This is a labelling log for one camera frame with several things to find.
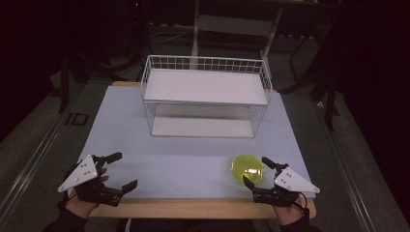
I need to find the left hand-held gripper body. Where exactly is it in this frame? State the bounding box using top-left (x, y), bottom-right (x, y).
top-left (57, 154), bottom-right (125, 207)

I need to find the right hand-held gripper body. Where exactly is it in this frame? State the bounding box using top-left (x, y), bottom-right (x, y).
top-left (251, 162), bottom-right (322, 208)

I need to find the translucent yellow plastic dish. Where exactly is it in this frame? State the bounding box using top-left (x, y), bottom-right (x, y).
top-left (230, 154), bottom-right (266, 186)

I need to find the person's right hand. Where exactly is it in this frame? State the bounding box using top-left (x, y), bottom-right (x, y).
top-left (272, 196), bottom-right (311, 227)

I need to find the person's left hand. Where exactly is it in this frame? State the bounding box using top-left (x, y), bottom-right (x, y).
top-left (65, 166), bottom-right (110, 220)

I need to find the pale blue table mat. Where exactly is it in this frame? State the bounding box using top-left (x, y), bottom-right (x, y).
top-left (69, 85), bottom-right (317, 200)

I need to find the black floor socket plate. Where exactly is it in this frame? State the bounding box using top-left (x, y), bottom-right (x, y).
top-left (65, 112), bottom-right (90, 127)

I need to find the wooden table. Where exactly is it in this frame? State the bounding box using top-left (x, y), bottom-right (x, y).
top-left (88, 80), bottom-right (318, 220)

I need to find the black metal stand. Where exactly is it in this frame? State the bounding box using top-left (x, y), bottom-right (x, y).
top-left (279, 32), bottom-right (342, 131)

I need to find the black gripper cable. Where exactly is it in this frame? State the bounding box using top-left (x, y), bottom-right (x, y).
top-left (294, 191), bottom-right (311, 223)

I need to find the metal floor rail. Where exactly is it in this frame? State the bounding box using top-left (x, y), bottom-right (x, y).
top-left (0, 105), bottom-right (71, 214)
top-left (314, 101), bottom-right (376, 232)

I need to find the white wire shelf rack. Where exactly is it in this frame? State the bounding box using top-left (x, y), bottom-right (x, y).
top-left (140, 54), bottom-right (274, 139)

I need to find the white metal frame stand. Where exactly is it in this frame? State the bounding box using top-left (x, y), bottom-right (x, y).
top-left (190, 0), bottom-right (284, 71)

